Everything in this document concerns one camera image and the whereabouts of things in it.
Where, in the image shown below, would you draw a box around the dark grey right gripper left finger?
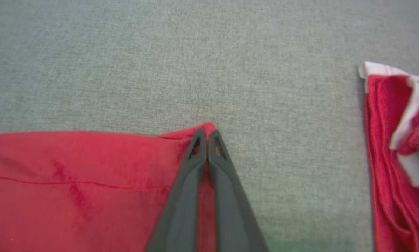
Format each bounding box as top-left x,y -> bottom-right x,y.
145,127 -> 209,252

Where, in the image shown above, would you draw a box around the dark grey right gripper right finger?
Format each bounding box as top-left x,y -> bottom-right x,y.
208,129 -> 271,252

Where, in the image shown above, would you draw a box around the red shorts with white stripe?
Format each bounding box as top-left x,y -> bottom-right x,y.
0,122 -> 220,252

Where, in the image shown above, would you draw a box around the red garment with striped trim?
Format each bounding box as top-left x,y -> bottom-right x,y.
358,61 -> 419,252

